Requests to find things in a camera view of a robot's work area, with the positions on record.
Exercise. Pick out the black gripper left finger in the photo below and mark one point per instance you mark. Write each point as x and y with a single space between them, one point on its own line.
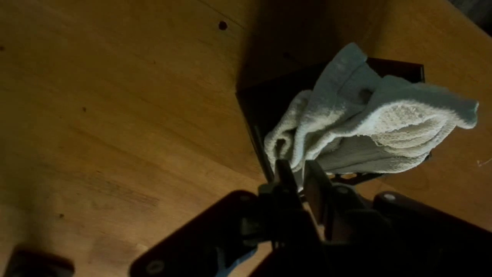
224 236

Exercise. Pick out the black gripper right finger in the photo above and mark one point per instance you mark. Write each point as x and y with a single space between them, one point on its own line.
400 236

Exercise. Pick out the light blue towel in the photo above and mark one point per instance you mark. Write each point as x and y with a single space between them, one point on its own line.
374 128

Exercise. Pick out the black plastic box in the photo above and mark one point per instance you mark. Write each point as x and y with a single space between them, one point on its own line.
261 102

